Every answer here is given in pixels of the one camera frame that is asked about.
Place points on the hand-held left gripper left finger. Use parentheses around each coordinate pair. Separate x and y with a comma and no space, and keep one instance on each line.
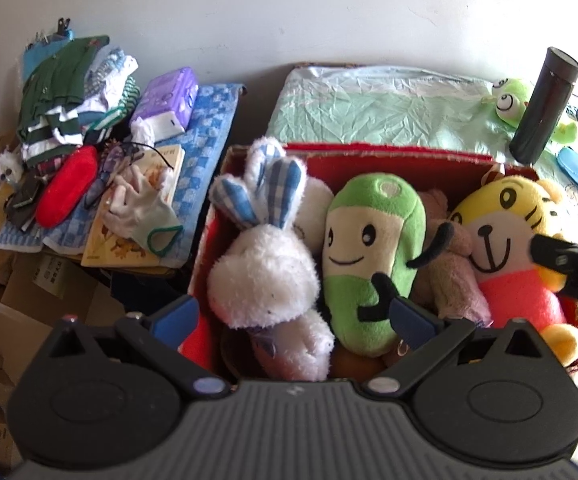
(174,320)

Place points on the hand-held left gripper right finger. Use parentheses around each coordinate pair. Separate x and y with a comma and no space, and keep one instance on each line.
(411,320)

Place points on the mauve teddy bear plush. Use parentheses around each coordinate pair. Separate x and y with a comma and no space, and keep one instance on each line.
(449,280)

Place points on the green bean plush toy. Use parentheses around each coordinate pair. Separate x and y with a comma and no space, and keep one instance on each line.
(359,270)

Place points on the yellow tiger plush toy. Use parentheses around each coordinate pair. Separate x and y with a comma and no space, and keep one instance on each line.
(509,240)

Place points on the pink bunny plush toy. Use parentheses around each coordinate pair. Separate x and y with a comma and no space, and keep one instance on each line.
(264,275)

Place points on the red cardboard box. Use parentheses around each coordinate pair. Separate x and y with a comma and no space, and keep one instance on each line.
(394,157)

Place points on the yellow picture book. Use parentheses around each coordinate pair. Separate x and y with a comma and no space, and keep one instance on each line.
(114,250)

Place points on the white glove green cuff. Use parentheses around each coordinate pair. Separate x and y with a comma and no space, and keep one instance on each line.
(134,210)

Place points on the white plush toy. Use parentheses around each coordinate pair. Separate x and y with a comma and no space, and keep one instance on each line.
(316,205)

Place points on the black thermos bottle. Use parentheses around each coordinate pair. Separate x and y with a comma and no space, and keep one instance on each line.
(544,110)

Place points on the red pouch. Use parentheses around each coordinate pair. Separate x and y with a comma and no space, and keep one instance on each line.
(64,190)

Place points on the green frog plush toy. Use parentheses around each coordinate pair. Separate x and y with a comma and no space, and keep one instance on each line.
(509,102)

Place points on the black wallet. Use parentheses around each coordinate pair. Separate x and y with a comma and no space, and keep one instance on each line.
(21,200)

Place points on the blue checkered towel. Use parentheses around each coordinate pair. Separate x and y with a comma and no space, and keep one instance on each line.
(209,120)

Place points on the pale green printed sheet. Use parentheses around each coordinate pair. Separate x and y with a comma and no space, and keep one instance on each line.
(369,105)

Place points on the purple tissue pack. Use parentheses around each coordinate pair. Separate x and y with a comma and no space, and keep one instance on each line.
(169,95)

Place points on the small white fluffy toy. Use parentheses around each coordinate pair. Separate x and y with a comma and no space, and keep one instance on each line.
(9,162)

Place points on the green white striped garment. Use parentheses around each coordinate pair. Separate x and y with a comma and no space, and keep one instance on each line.
(64,120)

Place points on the pale checked garment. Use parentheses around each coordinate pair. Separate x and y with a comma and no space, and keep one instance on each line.
(114,67)

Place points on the green jacket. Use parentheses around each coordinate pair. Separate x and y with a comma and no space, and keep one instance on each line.
(59,80)

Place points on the blue pouch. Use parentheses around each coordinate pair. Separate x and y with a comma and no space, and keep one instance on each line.
(36,60)

